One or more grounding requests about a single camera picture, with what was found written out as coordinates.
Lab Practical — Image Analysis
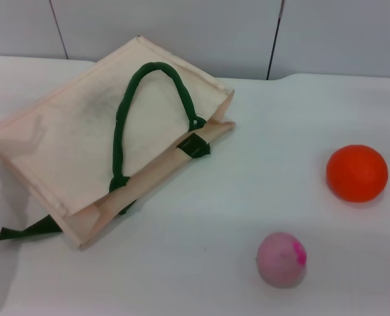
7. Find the cream bag with green handles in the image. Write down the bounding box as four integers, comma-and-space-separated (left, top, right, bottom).
0, 35, 237, 251

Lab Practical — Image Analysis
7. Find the pink round bun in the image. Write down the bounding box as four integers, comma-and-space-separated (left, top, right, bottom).
256, 232, 308, 289

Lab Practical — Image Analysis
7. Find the orange round fruit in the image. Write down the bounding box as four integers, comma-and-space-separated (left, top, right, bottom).
326, 144, 389, 203

